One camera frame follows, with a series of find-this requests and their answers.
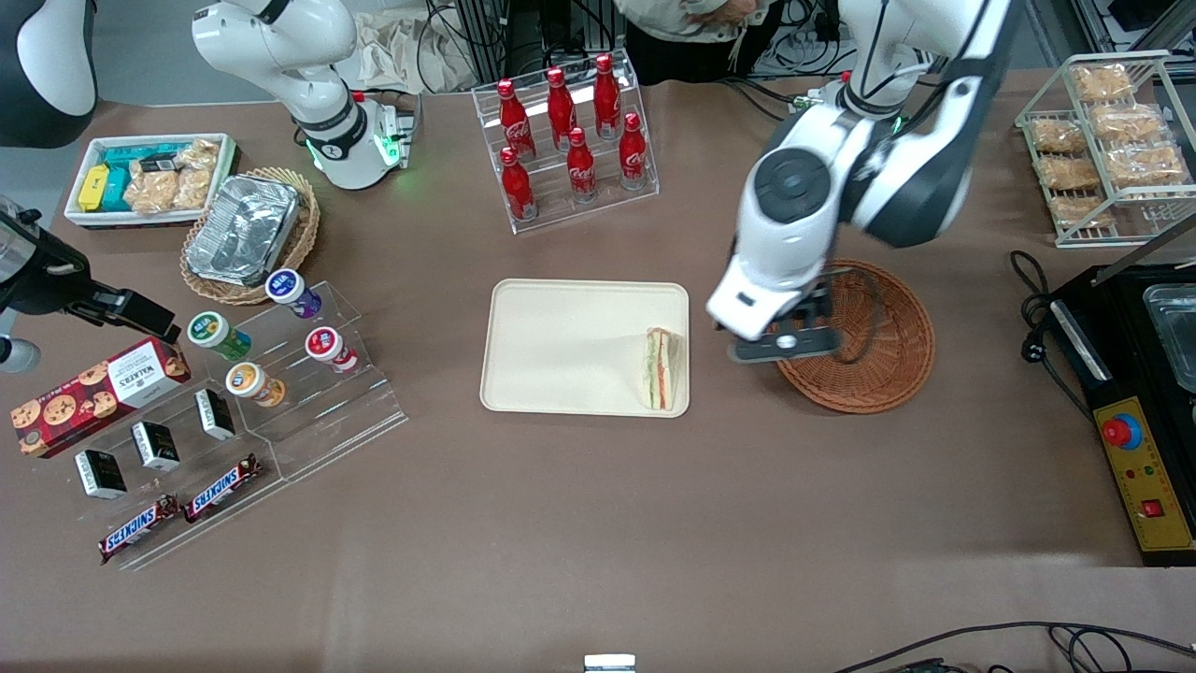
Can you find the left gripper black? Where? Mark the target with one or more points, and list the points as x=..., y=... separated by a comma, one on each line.
x=819, y=306

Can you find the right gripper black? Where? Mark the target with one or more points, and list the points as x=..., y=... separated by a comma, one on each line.
x=45, y=280

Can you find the triangular sandwich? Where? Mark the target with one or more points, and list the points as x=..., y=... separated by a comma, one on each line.
x=662, y=369

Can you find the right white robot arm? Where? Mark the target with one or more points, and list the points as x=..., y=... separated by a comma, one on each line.
x=280, y=37

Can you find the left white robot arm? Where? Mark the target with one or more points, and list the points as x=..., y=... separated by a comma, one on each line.
x=794, y=243

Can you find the brown round wicker basket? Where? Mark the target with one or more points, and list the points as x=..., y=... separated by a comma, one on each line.
x=892, y=360

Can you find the aluminium foil tray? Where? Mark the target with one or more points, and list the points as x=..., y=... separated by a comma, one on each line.
x=243, y=229

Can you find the light tan wicker basket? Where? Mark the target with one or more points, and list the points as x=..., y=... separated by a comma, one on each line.
x=304, y=234

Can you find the cream plastic tray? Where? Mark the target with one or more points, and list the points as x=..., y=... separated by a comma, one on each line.
x=561, y=348

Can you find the green lid yogurt cup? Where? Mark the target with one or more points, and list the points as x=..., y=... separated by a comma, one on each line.
x=213, y=332

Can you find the red Walkers cookie box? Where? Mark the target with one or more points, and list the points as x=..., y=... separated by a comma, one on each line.
x=93, y=397

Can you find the white rectangular snack bin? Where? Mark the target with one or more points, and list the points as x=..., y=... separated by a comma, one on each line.
x=79, y=217

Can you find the small black carton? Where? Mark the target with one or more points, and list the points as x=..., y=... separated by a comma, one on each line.
x=100, y=474
x=215, y=414
x=155, y=446

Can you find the clear bag of crackers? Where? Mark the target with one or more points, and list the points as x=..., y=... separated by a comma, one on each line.
x=201, y=154
x=193, y=187
x=151, y=193

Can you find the teal small box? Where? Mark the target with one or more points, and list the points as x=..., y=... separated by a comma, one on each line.
x=116, y=192

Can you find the orange lid yogurt cup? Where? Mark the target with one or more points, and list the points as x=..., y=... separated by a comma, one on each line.
x=250, y=381

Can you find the yellow small box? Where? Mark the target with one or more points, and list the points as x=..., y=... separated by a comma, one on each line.
x=92, y=189

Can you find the purple lid yogurt cup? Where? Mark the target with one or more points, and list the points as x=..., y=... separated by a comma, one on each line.
x=288, y=288

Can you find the teal long box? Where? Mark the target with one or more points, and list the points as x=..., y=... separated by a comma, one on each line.
x=140, y=154

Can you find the red lid yogurt cup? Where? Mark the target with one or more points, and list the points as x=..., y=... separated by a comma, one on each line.
x=327, y=346

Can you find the Snickers chocolate bar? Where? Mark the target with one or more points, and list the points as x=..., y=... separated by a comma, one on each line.
x=221, y=489
x=138, y=529

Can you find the clear acrylic stepped cup stand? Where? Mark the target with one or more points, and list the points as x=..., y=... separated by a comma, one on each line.
x=327, y=421

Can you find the clear acrylic stepped candy stand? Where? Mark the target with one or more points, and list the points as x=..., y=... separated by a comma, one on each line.
x=224, y=528

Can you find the red cola bottle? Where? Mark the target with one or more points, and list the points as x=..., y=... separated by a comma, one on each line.
x=513, y=117
x=519, y=192
x=561, y=107
x=581, y=168
x=633, y=154
x=607, y=93

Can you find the clear acrylic bottle rack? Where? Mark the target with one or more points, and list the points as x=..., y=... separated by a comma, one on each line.
x=551, y=210

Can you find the bagged bread roll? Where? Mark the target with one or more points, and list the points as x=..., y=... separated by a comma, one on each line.
x=1126, y=121
x=1070, y=172
x=1059, y=136
x=1149, y=164
x=1103, y=82
x=1081, y=211

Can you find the black yellow control box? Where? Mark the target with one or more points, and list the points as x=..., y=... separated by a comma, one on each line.
x=1112, y=374

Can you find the person in grey top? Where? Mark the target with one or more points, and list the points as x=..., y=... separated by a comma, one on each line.
x=673, y=23

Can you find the red emergency stop button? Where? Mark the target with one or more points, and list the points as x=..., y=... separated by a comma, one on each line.
x=1121, y=431

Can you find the crumpled white cloth bag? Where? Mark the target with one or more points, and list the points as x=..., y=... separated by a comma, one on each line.
x=392, y=51

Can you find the grey metal bar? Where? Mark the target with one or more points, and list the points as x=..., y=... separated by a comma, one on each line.
x=1145, y=252

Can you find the steel pan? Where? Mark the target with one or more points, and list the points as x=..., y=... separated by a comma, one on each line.
x=1177, y=327

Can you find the right wrist grey round mount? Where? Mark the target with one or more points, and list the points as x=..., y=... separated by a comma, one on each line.
x=14, y=355

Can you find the small white metal bracket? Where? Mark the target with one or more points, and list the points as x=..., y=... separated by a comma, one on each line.
x=609, y=663

